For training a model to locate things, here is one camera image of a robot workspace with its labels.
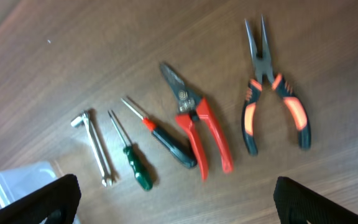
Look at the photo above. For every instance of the clear plastic container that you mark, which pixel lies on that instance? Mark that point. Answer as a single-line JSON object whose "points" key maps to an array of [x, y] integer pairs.
{"points": [[17, 183]]}

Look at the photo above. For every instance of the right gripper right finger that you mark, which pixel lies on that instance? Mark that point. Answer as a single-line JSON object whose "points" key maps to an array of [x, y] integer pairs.
{"points": [[296, 203]]}

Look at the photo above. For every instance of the green handled screwdriver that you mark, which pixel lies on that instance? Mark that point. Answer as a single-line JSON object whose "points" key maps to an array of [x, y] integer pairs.
{"points": [[140, 172]]}

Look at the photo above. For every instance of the red and black screwdriver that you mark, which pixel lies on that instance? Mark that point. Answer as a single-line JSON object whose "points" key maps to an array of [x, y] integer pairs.
{"points": [[181, 152]]}

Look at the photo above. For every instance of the orange black needle-nose pliers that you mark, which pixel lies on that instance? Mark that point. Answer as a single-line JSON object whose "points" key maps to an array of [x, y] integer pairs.
{"points": [[263, 68]]}

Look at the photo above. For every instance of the small metal socket wrench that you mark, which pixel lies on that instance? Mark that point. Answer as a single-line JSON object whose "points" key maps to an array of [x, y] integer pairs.
{"points": [[84, 119]]}

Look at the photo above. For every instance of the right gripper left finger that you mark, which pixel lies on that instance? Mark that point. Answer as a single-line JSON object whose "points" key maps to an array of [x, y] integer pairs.
{"points": [[56, 202]]}

